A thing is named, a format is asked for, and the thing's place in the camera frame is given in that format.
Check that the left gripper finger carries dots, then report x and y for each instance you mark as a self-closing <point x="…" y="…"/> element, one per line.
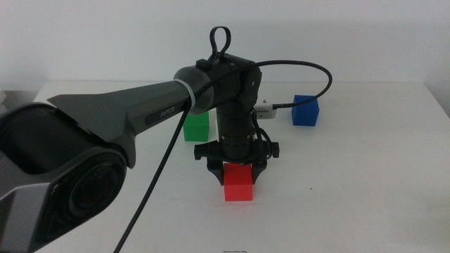
<point x="258" y="170"/>
<point x="216" y="170"/>

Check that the red cube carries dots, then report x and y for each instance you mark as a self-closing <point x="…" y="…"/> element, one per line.
<point x="238" y="182"/>

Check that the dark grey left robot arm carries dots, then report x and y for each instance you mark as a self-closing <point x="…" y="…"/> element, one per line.
<point x="105" y="112"/>

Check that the green cube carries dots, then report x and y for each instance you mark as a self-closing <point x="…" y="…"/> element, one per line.
<point x="195" y="128"/>

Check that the blue cube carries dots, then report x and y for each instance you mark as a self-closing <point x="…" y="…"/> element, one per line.
<point x="305" y="114"/>

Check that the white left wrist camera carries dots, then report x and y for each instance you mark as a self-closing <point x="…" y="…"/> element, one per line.
<point x="263" y="110"/>

